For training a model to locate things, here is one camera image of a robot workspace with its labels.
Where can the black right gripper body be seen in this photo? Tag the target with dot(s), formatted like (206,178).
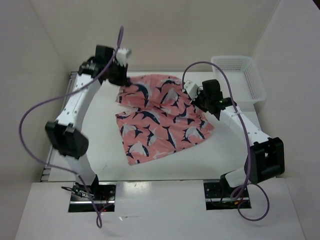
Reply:
(201,101)

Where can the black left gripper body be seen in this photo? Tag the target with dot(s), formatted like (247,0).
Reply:
(117,74)

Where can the pink shark print shorts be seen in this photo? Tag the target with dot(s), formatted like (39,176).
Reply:
(161,119)

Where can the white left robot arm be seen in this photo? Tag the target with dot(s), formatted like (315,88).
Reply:
(65,133)

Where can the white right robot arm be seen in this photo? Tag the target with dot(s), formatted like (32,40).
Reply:
(265,155)

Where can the white plastic mesh basket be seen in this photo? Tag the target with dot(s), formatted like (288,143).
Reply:
(244,78)

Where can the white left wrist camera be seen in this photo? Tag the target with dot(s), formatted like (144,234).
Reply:
(122,56)

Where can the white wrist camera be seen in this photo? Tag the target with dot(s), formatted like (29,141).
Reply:
(122,56)
(191,89)

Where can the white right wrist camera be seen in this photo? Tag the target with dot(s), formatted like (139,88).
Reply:
(191,89)

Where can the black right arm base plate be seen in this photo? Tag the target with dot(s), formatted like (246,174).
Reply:
(215,199)

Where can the aluminium table edge rail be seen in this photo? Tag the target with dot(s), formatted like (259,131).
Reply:
(47,169)

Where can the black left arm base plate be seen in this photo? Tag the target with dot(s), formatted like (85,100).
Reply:
(104,200)

